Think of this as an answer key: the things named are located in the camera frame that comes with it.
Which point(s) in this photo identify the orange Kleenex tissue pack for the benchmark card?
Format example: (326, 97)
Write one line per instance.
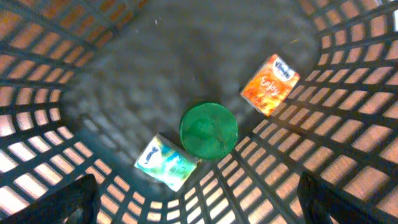
(270, 85)

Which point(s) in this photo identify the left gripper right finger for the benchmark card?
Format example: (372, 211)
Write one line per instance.
(321, 204)

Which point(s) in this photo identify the grey plastic mesh basket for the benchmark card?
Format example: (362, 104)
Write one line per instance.
(85, 85)

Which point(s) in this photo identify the green lid jar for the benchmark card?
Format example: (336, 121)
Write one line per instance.
(208, 131)

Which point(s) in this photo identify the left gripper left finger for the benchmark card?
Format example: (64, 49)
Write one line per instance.
(77, 202)

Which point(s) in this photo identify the teal Kleenex tissue pack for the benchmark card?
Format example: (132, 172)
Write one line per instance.
(166, 162)

